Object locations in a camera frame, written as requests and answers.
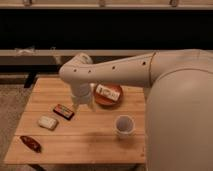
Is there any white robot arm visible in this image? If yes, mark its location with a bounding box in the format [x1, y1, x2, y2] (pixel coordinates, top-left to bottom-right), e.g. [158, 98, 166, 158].
[59, 49, 213, 171]

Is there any wooden table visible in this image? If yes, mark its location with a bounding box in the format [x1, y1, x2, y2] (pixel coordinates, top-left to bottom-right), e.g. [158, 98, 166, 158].
[4, 78, 145, 164]

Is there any orange plate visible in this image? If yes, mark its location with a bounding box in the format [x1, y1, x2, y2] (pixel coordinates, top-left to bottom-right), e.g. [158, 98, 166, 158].
[93, 84, 123, 106]

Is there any dark red snack packet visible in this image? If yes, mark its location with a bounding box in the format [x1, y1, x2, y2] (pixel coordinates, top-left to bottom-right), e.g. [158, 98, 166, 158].
[20, 136, 41, 153]

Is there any white packet on plate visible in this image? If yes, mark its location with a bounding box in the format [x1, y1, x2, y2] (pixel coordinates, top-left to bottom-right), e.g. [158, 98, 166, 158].
[96, 85, 120, 101]

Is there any white wrapped bar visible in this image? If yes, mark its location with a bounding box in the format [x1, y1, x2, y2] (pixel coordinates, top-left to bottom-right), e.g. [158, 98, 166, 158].
[38, 116, 58, 130]

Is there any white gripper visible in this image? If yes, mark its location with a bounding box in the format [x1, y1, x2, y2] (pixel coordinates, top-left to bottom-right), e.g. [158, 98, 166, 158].
[70, 83, 96, 112]

